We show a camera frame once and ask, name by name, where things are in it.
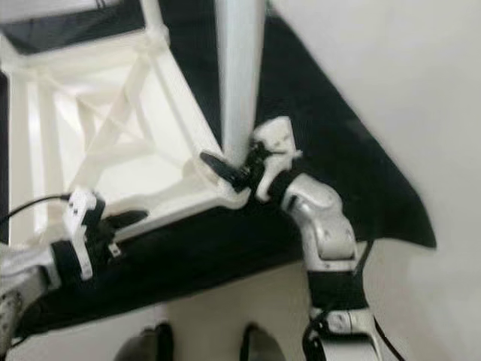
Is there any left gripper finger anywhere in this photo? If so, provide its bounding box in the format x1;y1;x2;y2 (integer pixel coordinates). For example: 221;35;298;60
105;211;149;230

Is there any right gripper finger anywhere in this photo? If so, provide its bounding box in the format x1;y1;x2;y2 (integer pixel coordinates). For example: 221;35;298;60
199;152;245;185

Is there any white plastic children table top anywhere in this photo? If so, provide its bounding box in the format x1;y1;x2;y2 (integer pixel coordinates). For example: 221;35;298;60
0;30;253;245

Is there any black tablecloth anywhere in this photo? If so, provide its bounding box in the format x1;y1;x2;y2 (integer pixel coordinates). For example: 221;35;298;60
0;0;437;335

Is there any grey robot right leg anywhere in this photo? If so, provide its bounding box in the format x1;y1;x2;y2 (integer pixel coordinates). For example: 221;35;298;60
240;323;290;361

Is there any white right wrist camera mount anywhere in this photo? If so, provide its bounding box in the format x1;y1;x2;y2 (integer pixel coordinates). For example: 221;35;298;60
252;117;303;202

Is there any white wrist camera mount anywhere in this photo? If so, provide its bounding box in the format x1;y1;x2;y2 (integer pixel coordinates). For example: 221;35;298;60
68;190;106;281
252;117;303;202

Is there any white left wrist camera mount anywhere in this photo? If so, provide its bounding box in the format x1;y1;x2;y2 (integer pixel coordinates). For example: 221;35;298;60
68;190;106;281

